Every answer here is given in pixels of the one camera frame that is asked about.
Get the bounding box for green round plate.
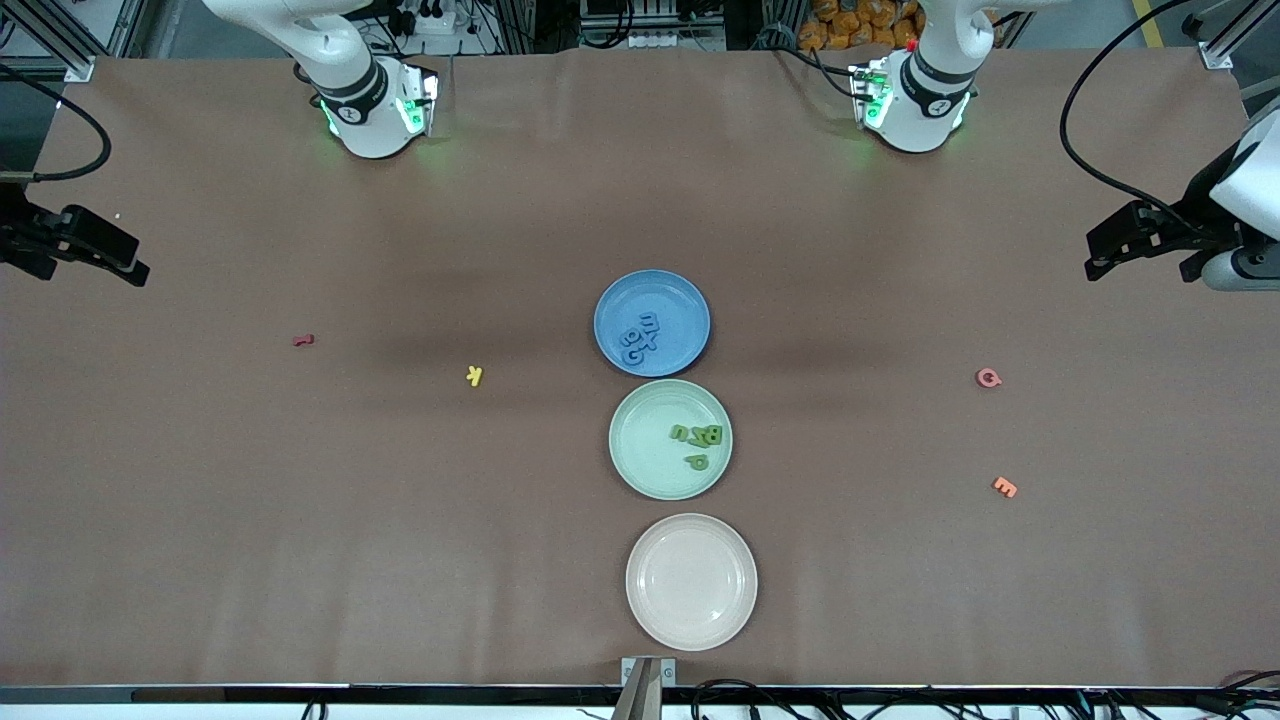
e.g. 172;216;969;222
608;379;734;501

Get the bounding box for black cables under table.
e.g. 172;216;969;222
690;679;1280;720

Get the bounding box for pink round plate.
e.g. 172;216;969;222
625;513;759;652

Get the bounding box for black table edge rail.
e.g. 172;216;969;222
0;684;1280;707

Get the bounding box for brown table cover sheet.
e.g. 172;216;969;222
0;45;1280;691

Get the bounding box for grey metal table bracket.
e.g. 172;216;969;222
612;656;677;720

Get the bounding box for bag of orange items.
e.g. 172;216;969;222
797;0;926;53

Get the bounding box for aluminium frame profile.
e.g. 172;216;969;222
1183;0;1280;71
0;0;131;83

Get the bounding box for long white power strip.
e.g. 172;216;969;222
628;28;727;51

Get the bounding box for blue round plate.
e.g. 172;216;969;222
594;269;712;378

